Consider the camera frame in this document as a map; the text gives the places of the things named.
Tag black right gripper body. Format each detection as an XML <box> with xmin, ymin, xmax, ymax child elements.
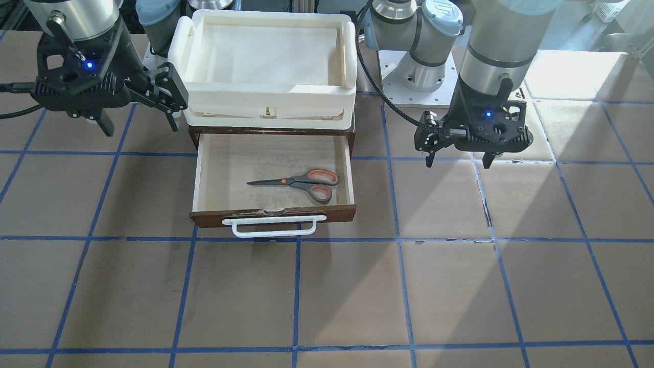
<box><xmin>115</xmin><ymin>20</ymin><xmax>153</xmax><ymax>103</ymax></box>

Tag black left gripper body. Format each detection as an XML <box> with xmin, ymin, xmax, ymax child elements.
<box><xmin>448</xmin><ymin>77</ymin><xmax>491</xmax><ymax>139</ymax></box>

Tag brown wooden drawer cabinet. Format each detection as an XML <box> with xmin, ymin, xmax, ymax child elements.
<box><xmin>189</xmin><ymin>125</ymin><xmax>357</xmax><ymax>228</ymax></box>

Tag orange grey handled scissors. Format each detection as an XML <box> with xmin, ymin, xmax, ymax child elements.
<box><xmin>247</xmin><ymin>169</ymin><xmax>340</xmax><ymax>204</ymax></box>

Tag white drawer handle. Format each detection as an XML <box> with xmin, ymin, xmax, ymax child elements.
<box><xmin>222</xmin><ymin>214</ymin><xmax>328</xmax><ymax>239</ymax></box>

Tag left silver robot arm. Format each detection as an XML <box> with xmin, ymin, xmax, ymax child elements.
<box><xmin>355</xmin><ymin>1</ymin><xmax>560</xmax><ymax>169</ymax></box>

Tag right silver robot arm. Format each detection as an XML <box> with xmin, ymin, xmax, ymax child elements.
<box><xmin>26</xmin><ymin>1</ymin><xmax>189</xmax><ymax>136</ymax></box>

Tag white plastic tray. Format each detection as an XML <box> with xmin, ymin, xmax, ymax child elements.
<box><xmin>168</xmin><ymin>10</ymin><xmax>358</xmax><ymax>130</ymax></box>

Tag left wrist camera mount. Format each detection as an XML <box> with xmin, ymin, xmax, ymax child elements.
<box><xmin>455</xmin><ymin>74</ymin><xmax>533</xmax><ymax>153</ymax></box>

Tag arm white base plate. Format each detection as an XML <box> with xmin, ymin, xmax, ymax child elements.
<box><xmin>378</xmin><ymin>51</ymin><xmax>458</xmax><ymax>109</ymax></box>

